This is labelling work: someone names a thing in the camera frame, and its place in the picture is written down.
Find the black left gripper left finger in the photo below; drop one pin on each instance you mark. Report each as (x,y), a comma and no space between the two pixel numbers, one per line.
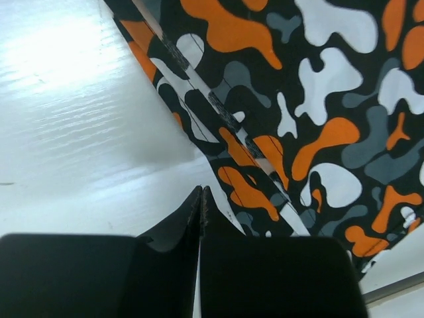
(150,275)

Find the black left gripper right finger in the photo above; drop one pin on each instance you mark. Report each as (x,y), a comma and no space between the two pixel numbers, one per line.
(246,276)

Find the orange camouflage shorts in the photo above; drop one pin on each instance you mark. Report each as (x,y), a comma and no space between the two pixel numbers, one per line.
(310,113)

